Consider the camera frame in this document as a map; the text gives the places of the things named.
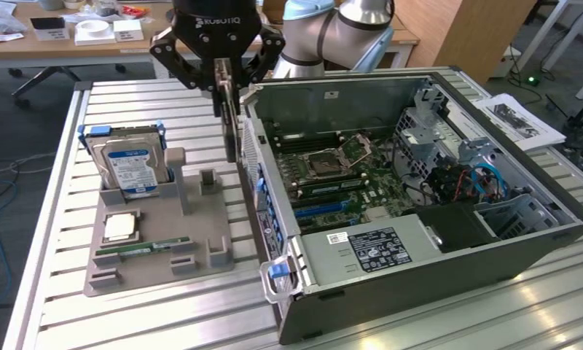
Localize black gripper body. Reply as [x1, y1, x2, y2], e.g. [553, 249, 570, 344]
[171, 0, 264, 60]

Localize black graphics card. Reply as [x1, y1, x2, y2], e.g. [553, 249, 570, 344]
[211, 57, 247, 164]

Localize white loose papers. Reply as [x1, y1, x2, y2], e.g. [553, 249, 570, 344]
[257, 16, 287, 41]

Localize brown cardboard box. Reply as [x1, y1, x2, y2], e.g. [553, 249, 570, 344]
[261, 0, 289, 18]

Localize red small parts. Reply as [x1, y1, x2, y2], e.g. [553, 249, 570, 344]
[120, 4, 151, 19]

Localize white flat box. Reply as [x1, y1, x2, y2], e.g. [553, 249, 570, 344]
[74, 29, 118, 47]

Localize black RAM slot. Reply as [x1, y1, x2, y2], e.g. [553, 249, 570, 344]
[273, 131, 344, 144]
[276, 141, 348, 154]

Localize white box black top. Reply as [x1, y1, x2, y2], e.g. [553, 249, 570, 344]
[31, 17, 71, 42]

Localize metal socket cover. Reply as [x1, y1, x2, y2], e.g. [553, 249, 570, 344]
[339, 133, 377, 166]

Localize wooden desk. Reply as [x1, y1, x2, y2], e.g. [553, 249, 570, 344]
[0, 0, 423, 79]

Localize black chair base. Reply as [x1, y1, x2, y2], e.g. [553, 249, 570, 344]
[8, 64, 128, 107]

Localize hard disk with blue label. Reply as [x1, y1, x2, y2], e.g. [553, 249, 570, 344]
[76, 122, 172, 201]

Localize CPU socket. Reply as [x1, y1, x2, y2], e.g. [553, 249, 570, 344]
[304, 147, 352, 182]

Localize green RAM stick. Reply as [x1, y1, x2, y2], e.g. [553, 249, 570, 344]
[299, 177, 369, 197]
[96, 236, 192, 257]

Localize metal disk bay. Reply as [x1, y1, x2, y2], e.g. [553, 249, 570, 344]
[396, 105, 468, 172]
[475, 192, 564, 241]

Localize clear plastic bag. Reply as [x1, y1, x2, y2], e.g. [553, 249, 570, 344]
[0, 0, 30, 34]

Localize green motherboard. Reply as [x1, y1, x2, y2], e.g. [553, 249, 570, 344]
[267, 120, 423, 236]

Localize wooden cabinet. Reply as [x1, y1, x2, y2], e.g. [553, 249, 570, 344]
[391, 0, 539, 85]

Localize blue expansion slot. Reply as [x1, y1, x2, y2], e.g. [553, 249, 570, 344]
[293, 201, 355, 220]

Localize grey parts rack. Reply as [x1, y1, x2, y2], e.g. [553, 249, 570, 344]
[82, 147, 236, 298]

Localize silver CPU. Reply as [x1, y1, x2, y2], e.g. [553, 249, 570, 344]
[102, 213, 140, 242]

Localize silver chipset heatsink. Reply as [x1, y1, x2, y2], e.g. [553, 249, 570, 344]
[364, 207, 395, 223]

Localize printed paper stack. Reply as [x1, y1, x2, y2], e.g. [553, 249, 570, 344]
[475, 93, 568, 152]

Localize grey power supply unit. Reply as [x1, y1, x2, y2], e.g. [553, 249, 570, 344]
[299, 213, 441, 287]

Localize open black PC case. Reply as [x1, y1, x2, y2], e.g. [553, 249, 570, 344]
[229, 69, 583, 346]

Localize white floor cable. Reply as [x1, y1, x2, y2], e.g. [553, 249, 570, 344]
[0, 152, 55, 175]

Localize blue wire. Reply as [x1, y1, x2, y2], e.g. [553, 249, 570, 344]
[469, 163, 512, 203]

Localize grey case handle blue latch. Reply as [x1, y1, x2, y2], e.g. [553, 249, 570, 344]
[259, 254, 304, 304]

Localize white desk frame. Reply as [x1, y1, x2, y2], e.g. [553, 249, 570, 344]
[515, 0, 583, 99]

